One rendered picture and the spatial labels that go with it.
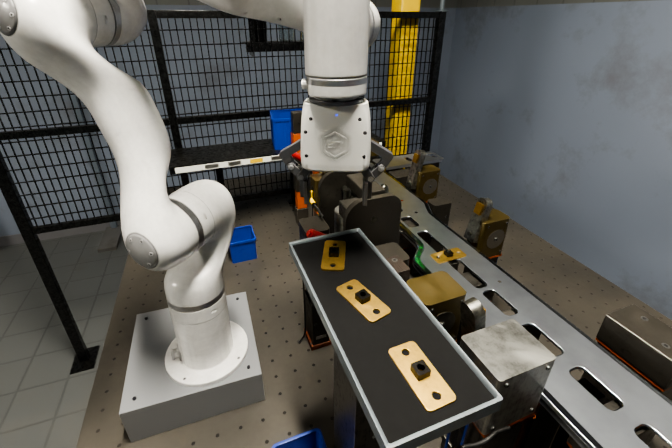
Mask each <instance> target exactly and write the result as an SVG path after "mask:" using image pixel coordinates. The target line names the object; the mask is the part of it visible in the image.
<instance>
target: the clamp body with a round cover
mask: <svg viewBox="0 0 672 448"><path fill-rule="evenodd" d="M406 284H407V285H408V286H409V287H410V288H411V290H412V291H413V292H414V293H415V294H416V296H417V297H418V298H419V299H420V300H421V302H422V303H423V304H424V305H425V306H426V307H427V309H428V310H429V311H430V312H431V313H432V315H433V316H434V317H435V318H436V319H437V320H438V322H439V323H440V324H441V325H442V326H443V328H444V329H445V330H446V331H447V332H448V333H449V335H450V336H451V337H452V338H453V339H454V341H455V342H456V343H457V341H458V340H457V335H458V330H459V325H460V321H461V309H460V304H461V302H463V301H465V297H466V291H465V289H463V288H462V287H461V286H460V285H459V284H458V283H457V282H456V281H455V280H454V279H453V278H452V277H451V276H450V275H449V274H448V273H447V272H445V271H438V272H434V273H431V274H427V275H423V276H420V277H416V278H412V279H409V280H407V282H406Z"/></svg>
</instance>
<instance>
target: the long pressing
mask: <svg viewBox="0 0 672 448"><path fill-rule="evenodd" d="M375 181H376V182H377V183H378V184H379V185H381V184H386V185H387V186H388V189H389V193H392V194H394V195H396V196H397V197H398V198H399V199H400V200H403V201H401V204H402V206H401V211H402V212H401V217H400V228H399V232H401V233H402V234H403V235H404V236H405V237H406V238H407V239H408V240H409V241H410V242H411V243H412V244H413V245H414V246H415V247H416V252H415V255H414V257H413V266H414V268H415V269H416V270H417V271H418V273H419V274H420V275H421V276H423V275H427V274H431V273H434V272H438V271H445V272H447V273H448V274H449V275H450V276H451V277H452V278H453V279H454V280H455V281H456V282H457V283H458V284H459V285H460V286H461V287H462V288H463V289H465V291H466V292H467V293H466V297H465V300H467V299H469V298H471V297H474V298H476V299H477V300H478V301H479V302H480V303H481V304H482V306H483V307H484V308H485V309H486V321H485V328H486V327H489V326H492V325H495V324H498V323H500V322H503V321H506V320H509V319H515V320H516V321H517V322H518V323H519V324H520V325H522V326H523V327H525V326H527V325H531V326H533V327H535V328H536V329H537V330H538V331H539V332H540V333H541V334H543V335H544V336H545V337H546V338H547V339H548V340H549V341H551V342H552V343H553V344H554V345H555V346H556V347H557V348H559V349H560V350H561V352H562V354H560V355H558V356H555V357H556V359H555V362H554V364H553V367H552V369H551V372H550V374H549V377H548V379H547V382H546V385H545V387H544V390H543V392H542V395H541V397H540V400H539V403H540V404H541V405H542V406H543V407H544V408H545V409H546V410H547V411H548V412H549V413H550V414H551V415H552V417H553V418H554V419H555V420H556V421H557V422H558V423H559V424H560V425H561V426H562V427H563V428H564V429H565V431H566V432H567V433H568V434H569V435H570V436H571V437H572V438H573V439H574V440H575V441H576V442H577V443H578V444H579V446H580V447H581V448H650V447H649V446H647V445H646V444H645V443H644V442H643V441H642V440H641V439H640V438H639V437H638V436H637V435H636V433H635V430H637V429H639V428H640V427H647V428H649V429H651V430H652V431H653V432H654V433H655V434H657V435H658V436H659V437H660V438H661V439H662V440H663V441H665V442H666V443H667V444H668V445H669V446H670V447H671V448H672V401H671V400H670V399H668V398H667V397H666V396H664V395H663V394H662V393H661V392H659V391H658V390H657V389H655V388H654V387H653V386H652V385H650V384H649V383H648V382H646V381H645V380H644V379H643V378H641V377H640V376H639V375H638V374H636V373H635V372H634V371H632V370H631V369H630V368H629V367H627V366H626V365H625V364H623V363H622V362H621V361H620V360H618V359H617V358H616V357H615V356H613V355H612V354H611V353H609V352H608V351H607V350H606V349H604V348H603V347H602V346H600V345H599V344H598V343H597V342H595V341H594V340H593V339H592V338H590V337H589V336H588V335H586V334H585V333H584V332H583V331H581V330H580V329H579V328H577V327H576V326H575V325H574V324H572V323H571V322H570V321H569V320H567V319H566V318H565V317H563V316H562V315H561V314H560V313H558V312H557V311H556V310H554V309H553V308H552V307H551V306H549V305H548V304H547V303H546V302H544V301H543V300H542V299H540V298H539V297H538V296H537V295H535V294H534V293H533V292H531V291H530V290H529V289H528V288H526V287H525V286H524V285H523V284H521V283H520V282H519V281H517V280H516V279H515V278H514V277H512V276H511V275H510V274H508V273H507V272H506V271H505V270H503V269H502V268H501V267H499V266H498V265H497V264H496V263H494V262H493V261H492V260H491V259H489V258H488V257H487V256H485V255H484V254H483V253H482V252H480V251H479V250H478V249H476V248H475V247H474V246H473V245H471V244H470V243H469V242H468V241H466V240H465V239H464V238H462V237H461V236H460V235H459V234H457V233H456V232H455V231H453V230H452V229H451V228H450V227H448V226H447V225H446V224H445V223H443V222H442V221H441V220H439V219H438V218H437V217H436V216H434V215H433V214H432V212H431V209H430V207H429V205H428V204H427V203H426V202H425V201H424V200H422V199H421V198H420V197H418V196H417V195H416V194H414V193H413V192H412V191H410V190H409V189H408V188H407V187H405V186H404V185H403V184H401V183H400V182H399V181H397V180H396V179H395V178H393V177H392V176H391V175H389V174H388V173H387V172H385V171H384V172H383V173H381V174H380V175H379V176H378V177H377V178H375ZM415 212H418V213H415ZM405 218H410V219H412V220H413V221H414V222H415V223H416V224H417V225H418V226H417V227H409V226H408V225H407V224H406V223H405V222H403V221H402V219H405ZM423 232H425V233H427V234H429V235H430V236H431V237H432V238H433V239H434V240H435V241H437V242H438V243H439V244H440V245H441V246H442V247H443V248H445V249H446V250H448V249H452V248H459V249H460V250H461V251H463V252H464V253H465V254H466V257H463V258H459V259H456V260H457V261H459V262H461V263H462V264H463V265H464V266H465V267H466V268H467V269H469V270H470V271H471V272H472V273H473V274H474V275H475V276H476V277H478V278H479V279H480V280H481V281H482V282H483V283H484V284H485V285H486V286H485V287H482V288H476V287H474V286H473V285H472V284H471V283H470V282H469V281H468V280H467V279H466V278H464V277H463V276H462V275H461V274H460V273H459V272H458V271H457V270H456V269H455V268H454V267H452V266H451V265H450V264H449V262H451V261H448V262H445V263H441V264H439V263H437V262H436V261H435V260H434V259H433V258H432V257H431V256H430V255H431V254H433V253H437V252H436V251H435V250H434V249H433V248H432V247H431V246H430V245H428V244H427V243H426V242H425V241H424V240H423V239H422V238H421V237H420V236H419V235H418V234H419V233H423ZM498 281H501V283H499V282H498ZM489 291H492V292H495V293H496V294H497V295H498V296H499V297H500V298H502V299H503V300H504V301H505V302H506V303H507V304H508V305H510V306H511V307H512V308H513V309H514V310H515V311H516V312H517V313H516V314H514V315H511V316H508V315H505V314H504V313H503V312H501V311H500V310H499V309H498V308H497V307H496V306H495V305H494V304H493V303H492V302H491V301H489V300H488V299H487V298H486V297H485V296H484V295H483V294H484V293H486V292H489ZM575 369H581V370H583V371H585V372H586V373H587V374H588V375H589V376H590V377H592V378H593V379H594V380H595V381H596V382H597V383H598V384H600V385H601V386H602V387H603V388H604V389H605V390H606V391H608V392H609V393H610V394H611V395H612V396H613V397H614V398H616V399H617V400H618V401H619V402H620V404H621V407H620V408H618V409H616V410H610V409H608V408H606V407H605V406H604V405H603V404H602V403H601V402H599V401H598V400H597V399H596V398H595V397H594V396H593V395H592V394H591V393H590V392H589V391H588V390H586V389H585V388H584V387H583V386H582V385H581V384H580V383H579V382H578V381H577V380H576V379H574V378H573V377H572V376H571V374H570V372H571V371H573V370H575Z"/></svg>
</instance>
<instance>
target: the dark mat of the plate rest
mask: <svg viewBox="0 0 672 448"><path fill-rule="evenodd" d="M327 240H334V241H345V242H346V251H345V266H344V270H343V271H323V270H321V263H322V256H323V250H324V244H325V241H327ZM293 248H294V250H295V252H296V254H297V256H298V258H299V260H300V262H301V264H302V266H303V268H304V270H305V272H306V274H307V277H308V279H309V281H310V283H311V285H312V287H313V289H314V291H315V293H316V295H317V297H318V299H319V301H320V303H321V305H322V307H323V309H324V311H325V313H326V316H327V318H328V320H329V322H330V324H331V326H332V328H333V330H334V332H335V334H336V336H337V338H338V340H339V342H340V344H341V346H342V348H343V350H344V352H345V355H346V357H347V359H348V361H349V363H350V365H351V367H352V369H353V371H354V373H355V375H356V377H357V379H358V381H359V383H360V385H361V387H362V389H363V392H364V394H365V396H366V398H367V400H368V402H369V404H370V406H371V408H372V410H373V412H374V414H375V416H376V418H377V420H378V422H379V424H380V426H381V428H382V431H383V433H384V435H385V437H386V439H387V441H388V443H393V442H396V441H398V440H400V439H402V438H405V437H407V436H409V435H412V434H414V433H416V432H419V431H421V430H423V429H426V428H428V427H430V426H433V425H435V424H437V423H439V422H442V421H444V420H446V419H449V418H451V417H453V416H456V415H458V414H460V413H463V412H465V411H467V410H469V409H472V408H474V407H476V406H479V405H481V404H483V403H486V402H488V401H490V400H493V399H495V398H494V396H493V395H492V394H491V393H490V392H489V390H488V389H487V388H486V387H485V386H484V384H483V383H482V382H481V381H480V379H479V378H478V377H477V376H476V375H475V373H474V372H473V371H472V370H471V369H470V367H469V366H468V365H467V364H466V362H465V361H464V360H463V359H462V358H461V356H460V355H459V354H458V353H457V352H456V350H455V349H454V348H453V347H452V345H451V344H450V343H449V342H448V341H447V339H446V338H445V337H444V336H443V335H442V333H441V332H440V331H439V330H438V328H437V327H436V326H435V325H434V324H433V322H432V321H431V320H430V319H429V318H428V316H427V315H426V314H425V313H424V311H423V310H422V309H421V308H420V307H419V305H418V304H417V303H416V302H415V301H414V299H413V298H412V297H411V296H410V294H409V293H408V292H407V291H406V290H405V288H404V287H403V286H402V285H401V284H400V282H399V281H398V280H397V279H396V278H395V276H394V275H393V274H392V273H391V271H390V270H389V269H388V268H387V267H386V265H385V264H384V263H383V262H382V261H381V259H380V258H379V257H378V256H377V254H376V253H375V252H374V251H373V250H372V248H371V247H370V246H369V245H368V244H367V242H366V241H365V240H364V239H363V237H362V236H361V235H360V234H359V233H358V232H354V233H350V234H345V235H340V236H335V237H331V238H326V239H321V240H316V241H312V242H307V243H302V244H297V245H293ZM353 279H355V280H358V281H359V282H360V283H361V284H362V285H363V286H364V287H366V288H367V289H368V290H369V291H370V292H371V293H373V294H374V295H375V296H376V297H377V298H378V299H380V300H381V301H382V302H383V303H384V304H385V305H387V306H388V307H389V308H390V309H391V313H390V314H389V315H387V316H385V317H384V318H382V319H380V320H379V321H377V322H375V323H370V322H368V321H367V320H366V319H365V318H364V317H363V316H362V315H361V314H360V313H359V312H358V311H357V310H356V309H355V308H354V307H353V306H352V305H351V304H350V303H349V302H348V301H347V300H346V299H344V298H343V297H342V296H341V295H340V294H339V293H338V292H337V287H338V286H340V285H342V284H344V283H347V282H349V281H351V280H353ZM409 341H413V342H415V343H416V344H417V345H418V347H419V348H420V349H421V351H422V352H423V353H424V355H425V356H426V357H427V359H428V360H429V361H430V362H431V364H432V365H433V366H434V368H435V369H436V370H437V372H438V373H439V374H440V376H441V377H442V378H443V379H444V381H445V382H446V383H447V385H448V386H449V387H450V389H451V390H452V391H453V393H454V394H455V396H456V400H455V402H453V403H451V404H449V405H447V406H445V407H443V408H441V409H438V410H436V411H434V412H427V411H426V410H425V409H424V407H423V406H422V404H421V403H420V401H419V400H418V398H417V397H416V395H415V394H414V392H413V390H412V389H411V387H410V386H409V384H408V383H407V381H406V380H405V378H404V377H403V375H402V374H401V372H400V371H399V369H398V368H397V366H396V365H395V363H394V362H393V360H392V359H391V357H390V356H389V349H391V348H393V347H396V346H398V345H401V344H404V343H407V342H409Z"/></svg>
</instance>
